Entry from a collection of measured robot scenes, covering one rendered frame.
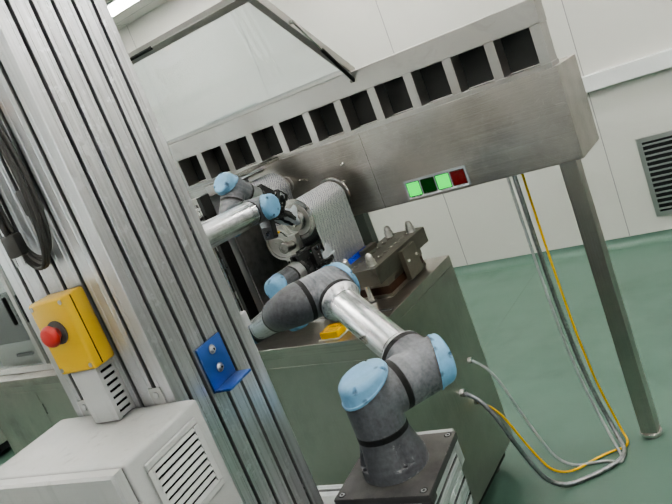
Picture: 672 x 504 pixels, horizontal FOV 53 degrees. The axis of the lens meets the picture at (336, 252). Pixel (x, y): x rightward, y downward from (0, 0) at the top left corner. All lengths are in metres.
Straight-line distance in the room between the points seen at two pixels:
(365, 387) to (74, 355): 0.57
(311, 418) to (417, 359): 1.00
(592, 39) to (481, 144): 2.33
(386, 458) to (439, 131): 1.28
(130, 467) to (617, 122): 4.02
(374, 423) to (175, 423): 0.48
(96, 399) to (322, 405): 1.23
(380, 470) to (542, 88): 1.31
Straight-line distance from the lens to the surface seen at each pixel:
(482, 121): 2.35
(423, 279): 2.41
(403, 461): 1.50
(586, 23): 4.61
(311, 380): 2.32
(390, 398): 1.44
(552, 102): 2.27
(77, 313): 1.19
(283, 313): 1.77
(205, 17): 2.35
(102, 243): 1.14
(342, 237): 2.48
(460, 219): 5.15
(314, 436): 2.46
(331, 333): 2.16
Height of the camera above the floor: 1.60
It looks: 12 degrees down
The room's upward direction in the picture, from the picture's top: 21 degrees counter-clockwise
